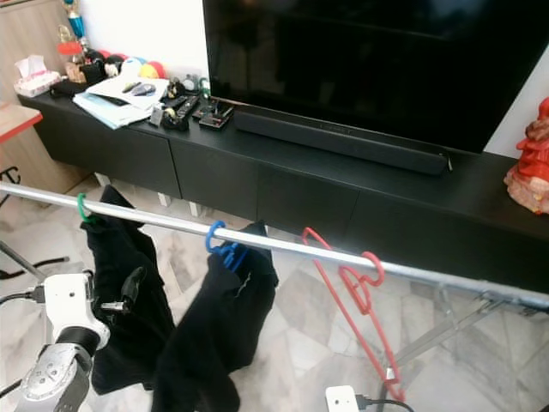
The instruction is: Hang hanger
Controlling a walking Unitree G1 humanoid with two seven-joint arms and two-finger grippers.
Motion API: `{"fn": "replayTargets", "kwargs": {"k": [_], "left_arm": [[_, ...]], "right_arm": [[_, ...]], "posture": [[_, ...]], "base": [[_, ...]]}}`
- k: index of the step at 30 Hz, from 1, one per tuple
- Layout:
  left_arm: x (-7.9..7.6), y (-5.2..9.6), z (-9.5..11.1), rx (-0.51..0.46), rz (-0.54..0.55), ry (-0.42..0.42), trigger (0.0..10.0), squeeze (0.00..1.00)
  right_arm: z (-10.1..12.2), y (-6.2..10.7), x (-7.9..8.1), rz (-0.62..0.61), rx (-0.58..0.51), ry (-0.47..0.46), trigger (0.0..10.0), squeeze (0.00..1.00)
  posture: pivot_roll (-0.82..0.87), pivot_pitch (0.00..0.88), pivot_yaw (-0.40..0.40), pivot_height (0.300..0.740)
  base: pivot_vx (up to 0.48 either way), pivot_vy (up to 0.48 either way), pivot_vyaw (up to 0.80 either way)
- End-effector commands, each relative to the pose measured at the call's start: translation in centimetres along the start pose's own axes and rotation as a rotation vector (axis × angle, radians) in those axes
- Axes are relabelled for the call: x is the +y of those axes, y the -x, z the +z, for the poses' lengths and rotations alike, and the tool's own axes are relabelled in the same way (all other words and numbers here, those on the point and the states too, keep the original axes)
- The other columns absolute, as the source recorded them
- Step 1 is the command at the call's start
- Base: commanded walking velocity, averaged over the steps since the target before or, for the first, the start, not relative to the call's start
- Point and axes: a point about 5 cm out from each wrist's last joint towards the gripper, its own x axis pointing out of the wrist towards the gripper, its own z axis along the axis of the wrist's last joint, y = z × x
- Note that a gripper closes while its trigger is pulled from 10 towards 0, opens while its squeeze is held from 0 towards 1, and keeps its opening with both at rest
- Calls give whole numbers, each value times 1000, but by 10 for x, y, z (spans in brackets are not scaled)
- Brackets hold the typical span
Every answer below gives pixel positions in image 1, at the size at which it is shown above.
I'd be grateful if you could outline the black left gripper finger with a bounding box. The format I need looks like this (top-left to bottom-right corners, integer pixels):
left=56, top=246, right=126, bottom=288
left=123, top=266, right=148, bottom=315

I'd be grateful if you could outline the plain black garment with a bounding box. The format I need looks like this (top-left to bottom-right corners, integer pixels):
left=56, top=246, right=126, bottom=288
left=84, top=185, right=181, bottom=396

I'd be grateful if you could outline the green plastic hanger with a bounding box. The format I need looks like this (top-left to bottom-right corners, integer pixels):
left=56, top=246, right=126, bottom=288
left=75, top=192, right=97, bottom=226

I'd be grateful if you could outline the blue plastic hanger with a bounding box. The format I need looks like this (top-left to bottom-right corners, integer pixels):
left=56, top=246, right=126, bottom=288
left=205, top=220, right=245, bottom=271

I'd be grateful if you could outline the red plastic hanger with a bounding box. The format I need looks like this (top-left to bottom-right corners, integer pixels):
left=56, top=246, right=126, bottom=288
left=302, top=227, right=404, bottom=403

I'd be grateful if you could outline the silver metal clothes rack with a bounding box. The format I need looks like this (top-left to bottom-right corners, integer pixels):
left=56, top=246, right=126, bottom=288
left=0, top=182, right=549, bottom=412

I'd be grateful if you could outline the black printed T-shirt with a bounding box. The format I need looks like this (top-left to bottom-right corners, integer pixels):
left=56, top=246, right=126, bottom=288
left=150, top=221, right=280, bottom=412

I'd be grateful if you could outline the black TV console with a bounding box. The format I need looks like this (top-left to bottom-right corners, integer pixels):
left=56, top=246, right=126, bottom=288
left=19, top=90, right=549, bottom=293

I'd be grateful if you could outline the white paper stack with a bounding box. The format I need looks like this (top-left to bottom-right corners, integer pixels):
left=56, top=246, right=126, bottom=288
left=73, top=76, right=171, bottom=130

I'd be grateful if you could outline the black remote control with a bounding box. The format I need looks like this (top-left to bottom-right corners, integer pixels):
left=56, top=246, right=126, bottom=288
left=163, top=94, right=201, bottom=131

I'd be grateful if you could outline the small black box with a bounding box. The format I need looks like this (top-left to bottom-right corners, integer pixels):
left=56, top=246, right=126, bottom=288
left=197, top=99, right=234, bottom=130

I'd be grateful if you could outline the marble table with red edge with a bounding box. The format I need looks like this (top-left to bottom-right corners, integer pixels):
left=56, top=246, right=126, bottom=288
left=0, top=103, right=71, bottom=282

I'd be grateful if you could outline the black mouse plush toy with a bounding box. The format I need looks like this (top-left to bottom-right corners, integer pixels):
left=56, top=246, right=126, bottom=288
left=81, top=50, right=127, bottom=82

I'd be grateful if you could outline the pink tissue box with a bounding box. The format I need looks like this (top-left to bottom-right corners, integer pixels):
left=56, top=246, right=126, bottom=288
left=13, top=55, right=63, bottom=97

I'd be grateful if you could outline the jar with red lid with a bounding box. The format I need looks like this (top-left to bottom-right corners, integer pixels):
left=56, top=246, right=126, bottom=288
left=56, top=39, right=85, bottom=82

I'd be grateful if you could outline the black soundbar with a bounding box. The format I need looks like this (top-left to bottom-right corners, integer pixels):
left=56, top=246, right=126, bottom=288
left=233, top=109, right=453, bottom=177

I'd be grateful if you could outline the light wooden cabinet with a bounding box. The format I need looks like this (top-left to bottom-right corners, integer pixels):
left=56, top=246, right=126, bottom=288
left=0, top=0, right=91, bottom=194

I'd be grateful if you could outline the blue and gold trophy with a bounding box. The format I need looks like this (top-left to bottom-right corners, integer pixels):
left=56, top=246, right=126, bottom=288
left=62, top=0, right=91, bottom=52

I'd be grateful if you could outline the black television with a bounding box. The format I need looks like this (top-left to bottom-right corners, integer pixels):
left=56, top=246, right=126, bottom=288
left=202, top=0, right=549, bottom=154

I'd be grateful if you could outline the red Buddha statue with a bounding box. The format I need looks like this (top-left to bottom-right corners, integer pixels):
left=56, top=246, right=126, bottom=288
left=504, top=96, right=549, bottom=215

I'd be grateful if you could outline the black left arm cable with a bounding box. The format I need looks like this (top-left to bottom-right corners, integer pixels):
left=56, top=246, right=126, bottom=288
left=0, top=288, right=48, bottom=400

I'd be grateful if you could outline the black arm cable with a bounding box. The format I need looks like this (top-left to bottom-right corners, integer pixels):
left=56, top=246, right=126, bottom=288
left=0, top=288, right=48, bottom=400
left=356, top=395, right=417, bottom=412

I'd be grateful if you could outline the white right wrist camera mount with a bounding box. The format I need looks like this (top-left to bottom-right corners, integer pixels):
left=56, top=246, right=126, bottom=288
left=324, top=385, right=361, bottom=412

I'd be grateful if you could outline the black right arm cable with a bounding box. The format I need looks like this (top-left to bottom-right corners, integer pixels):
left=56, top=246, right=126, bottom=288
left=356, top=395, right=417, bottom=412

